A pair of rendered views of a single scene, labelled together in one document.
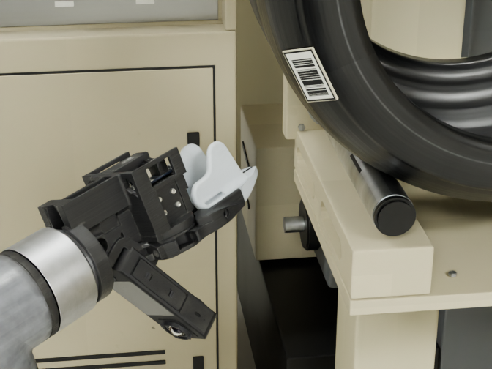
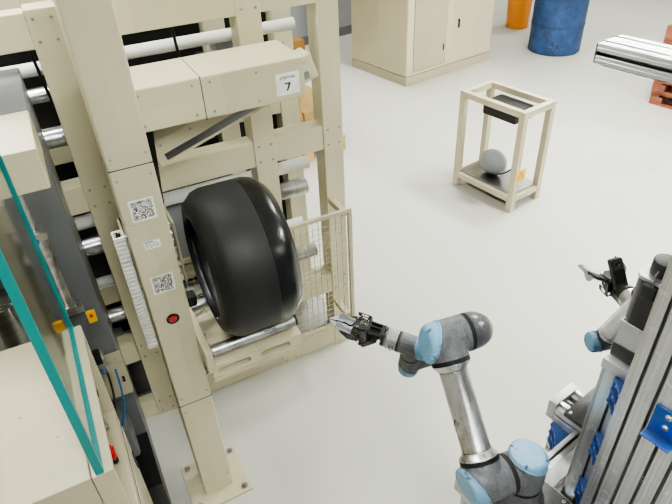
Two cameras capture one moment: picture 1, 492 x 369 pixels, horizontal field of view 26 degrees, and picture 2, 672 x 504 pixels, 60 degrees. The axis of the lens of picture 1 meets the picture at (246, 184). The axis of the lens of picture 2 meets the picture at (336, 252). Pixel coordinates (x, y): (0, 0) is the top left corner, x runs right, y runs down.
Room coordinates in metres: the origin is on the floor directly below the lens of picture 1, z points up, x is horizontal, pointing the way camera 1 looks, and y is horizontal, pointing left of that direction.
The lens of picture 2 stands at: (1.35, 1.48, 2.43)
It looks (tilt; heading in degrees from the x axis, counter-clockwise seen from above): 36 degrees down; 252
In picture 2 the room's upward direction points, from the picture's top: 3 degrees counter-clockwise
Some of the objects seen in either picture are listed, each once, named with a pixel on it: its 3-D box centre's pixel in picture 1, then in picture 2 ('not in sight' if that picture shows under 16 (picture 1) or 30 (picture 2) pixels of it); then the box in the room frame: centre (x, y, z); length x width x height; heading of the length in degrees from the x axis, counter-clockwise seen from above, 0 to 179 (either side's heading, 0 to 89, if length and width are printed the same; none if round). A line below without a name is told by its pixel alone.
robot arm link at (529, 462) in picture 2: not in sight; (524, 466); (0.54, 0.70, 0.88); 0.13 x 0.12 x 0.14; 0
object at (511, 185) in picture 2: not in sight; (500, 145); (-1.17, -1.97, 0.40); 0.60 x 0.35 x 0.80; 107
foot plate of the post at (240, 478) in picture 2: not in sight; (215, 477); (1.43, -0.22, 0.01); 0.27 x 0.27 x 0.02; 7
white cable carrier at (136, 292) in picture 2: not in sight; (137, 292); (1.51, -0.18, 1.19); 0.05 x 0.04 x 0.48; 97
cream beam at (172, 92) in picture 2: not in sight; (213, 83); (1.10, -0.58, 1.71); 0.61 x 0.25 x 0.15; 7
